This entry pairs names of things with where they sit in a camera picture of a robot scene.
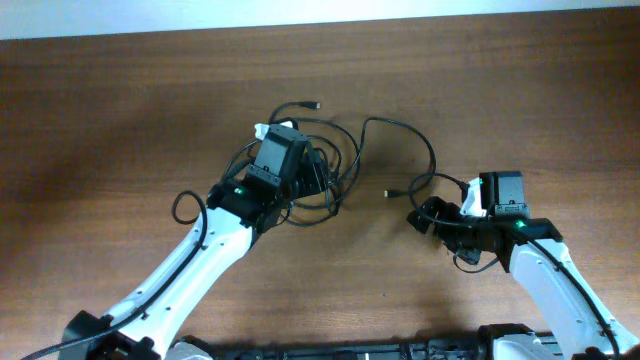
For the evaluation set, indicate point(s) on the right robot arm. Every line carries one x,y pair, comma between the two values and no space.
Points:
495,218

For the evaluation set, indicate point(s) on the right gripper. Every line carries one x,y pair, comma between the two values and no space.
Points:
442,223

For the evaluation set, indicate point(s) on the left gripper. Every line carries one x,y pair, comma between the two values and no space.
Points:
310,165

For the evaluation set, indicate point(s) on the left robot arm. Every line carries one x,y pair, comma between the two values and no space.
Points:
232,218

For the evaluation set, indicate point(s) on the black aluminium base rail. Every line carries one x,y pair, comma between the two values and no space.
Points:
502,341

